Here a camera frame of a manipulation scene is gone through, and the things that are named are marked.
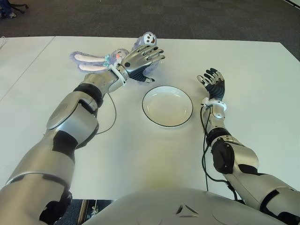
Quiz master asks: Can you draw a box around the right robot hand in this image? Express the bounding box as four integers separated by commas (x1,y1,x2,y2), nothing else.
196,67,226,102

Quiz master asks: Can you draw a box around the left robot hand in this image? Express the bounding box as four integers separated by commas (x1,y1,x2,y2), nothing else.
114,45,166,83

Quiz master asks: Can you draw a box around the purple plush bunny doll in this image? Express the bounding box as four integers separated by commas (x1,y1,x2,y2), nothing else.
69,32,165,83

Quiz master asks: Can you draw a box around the white plate black rim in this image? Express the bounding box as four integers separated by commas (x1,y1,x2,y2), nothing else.
142,85,194,128

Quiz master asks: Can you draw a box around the grey robot torso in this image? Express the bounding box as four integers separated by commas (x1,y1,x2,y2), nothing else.
82,186,289,225

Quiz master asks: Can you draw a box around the black office chair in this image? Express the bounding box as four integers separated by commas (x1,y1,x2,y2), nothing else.
9,0,29,14

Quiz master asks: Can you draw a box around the person leg with sneaker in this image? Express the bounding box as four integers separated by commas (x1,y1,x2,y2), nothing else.
0,0,16,18

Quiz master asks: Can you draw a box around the metal table leg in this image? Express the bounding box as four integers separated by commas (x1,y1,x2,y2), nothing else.
79,199,90,222

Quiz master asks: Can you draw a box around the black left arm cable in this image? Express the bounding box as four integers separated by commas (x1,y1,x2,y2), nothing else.
95,92,117,135

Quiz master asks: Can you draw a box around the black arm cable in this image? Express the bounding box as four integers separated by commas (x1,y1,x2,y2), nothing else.
200,105,245,205
95,92,117,135

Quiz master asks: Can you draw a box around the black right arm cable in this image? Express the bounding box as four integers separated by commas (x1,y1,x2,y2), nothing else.
200,105,245,205

